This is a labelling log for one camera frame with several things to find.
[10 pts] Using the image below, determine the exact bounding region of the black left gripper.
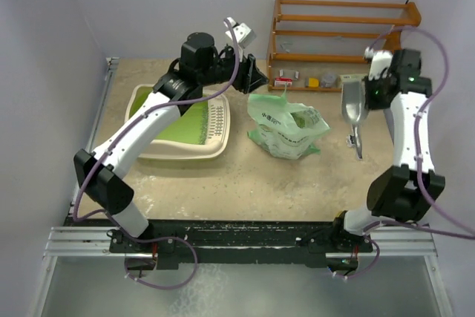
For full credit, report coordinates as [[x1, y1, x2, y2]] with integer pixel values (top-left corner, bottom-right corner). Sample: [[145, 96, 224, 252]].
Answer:
[[199, 45, 269, 94]]

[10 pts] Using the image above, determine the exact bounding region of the silver metal scoop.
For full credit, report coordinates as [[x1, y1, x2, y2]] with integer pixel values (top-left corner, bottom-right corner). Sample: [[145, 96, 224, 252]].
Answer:
[[341, 81, 369, 160]]

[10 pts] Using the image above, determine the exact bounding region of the black white bag sealing strip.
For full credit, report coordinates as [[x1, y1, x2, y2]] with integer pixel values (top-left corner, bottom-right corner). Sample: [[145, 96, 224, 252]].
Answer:
[[346, 135, 354, 147]]

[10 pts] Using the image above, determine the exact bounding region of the green cat litter bag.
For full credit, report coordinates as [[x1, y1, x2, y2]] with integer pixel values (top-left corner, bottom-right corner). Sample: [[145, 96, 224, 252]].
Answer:
[[247, 93, 330, 160]]

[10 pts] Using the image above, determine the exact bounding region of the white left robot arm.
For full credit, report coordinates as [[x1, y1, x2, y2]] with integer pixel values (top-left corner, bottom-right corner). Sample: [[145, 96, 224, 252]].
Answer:
[[73, 24, 268, 252]]

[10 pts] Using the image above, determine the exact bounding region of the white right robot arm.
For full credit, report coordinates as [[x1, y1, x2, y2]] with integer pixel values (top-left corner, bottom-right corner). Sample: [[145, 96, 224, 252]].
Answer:
[[330, 48, 445, 251]]

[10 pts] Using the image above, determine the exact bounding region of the red white small box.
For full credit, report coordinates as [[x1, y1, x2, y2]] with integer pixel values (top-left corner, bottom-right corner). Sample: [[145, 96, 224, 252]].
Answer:
[[274, 77, 293, 87]]

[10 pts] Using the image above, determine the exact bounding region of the green white carton box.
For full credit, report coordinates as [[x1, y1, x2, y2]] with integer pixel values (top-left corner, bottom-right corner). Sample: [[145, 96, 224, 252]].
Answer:
[[337, 73, 366, 88]]

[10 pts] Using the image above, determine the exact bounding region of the beige green litter box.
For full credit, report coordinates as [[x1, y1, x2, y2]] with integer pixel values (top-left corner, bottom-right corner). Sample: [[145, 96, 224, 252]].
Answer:
[[140, 94, 231, 160]]

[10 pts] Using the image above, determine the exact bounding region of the grey round container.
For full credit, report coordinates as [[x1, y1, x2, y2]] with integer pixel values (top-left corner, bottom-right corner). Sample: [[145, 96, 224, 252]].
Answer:
[[320, 72, 338, 88]]

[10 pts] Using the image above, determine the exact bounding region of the yellow small block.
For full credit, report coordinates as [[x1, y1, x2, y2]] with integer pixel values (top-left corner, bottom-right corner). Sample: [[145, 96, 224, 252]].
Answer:
[[306, 77, 320, 88]]

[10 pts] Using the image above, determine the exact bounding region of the wooden shelf rack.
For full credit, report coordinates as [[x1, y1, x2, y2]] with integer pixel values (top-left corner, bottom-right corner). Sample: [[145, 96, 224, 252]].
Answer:
[[266, 0, 422, 92]]

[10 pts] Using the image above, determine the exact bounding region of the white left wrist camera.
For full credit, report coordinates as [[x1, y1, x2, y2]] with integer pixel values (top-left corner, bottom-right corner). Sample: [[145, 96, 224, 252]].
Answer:
[[224, 17, 257, 55]]

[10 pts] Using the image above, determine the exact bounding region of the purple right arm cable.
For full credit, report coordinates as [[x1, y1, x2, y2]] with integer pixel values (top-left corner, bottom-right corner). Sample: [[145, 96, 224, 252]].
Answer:
[[333, 25, 475, 281]]

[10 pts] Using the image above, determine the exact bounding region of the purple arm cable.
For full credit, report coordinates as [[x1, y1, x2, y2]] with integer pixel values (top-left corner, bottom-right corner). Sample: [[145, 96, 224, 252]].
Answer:
[[333, 25, 475, 281], [72, 18, 246, 290]]

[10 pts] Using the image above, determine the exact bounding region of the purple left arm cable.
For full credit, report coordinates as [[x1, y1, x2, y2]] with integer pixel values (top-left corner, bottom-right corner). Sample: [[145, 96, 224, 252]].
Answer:
[[72, 18, 246, 290]]

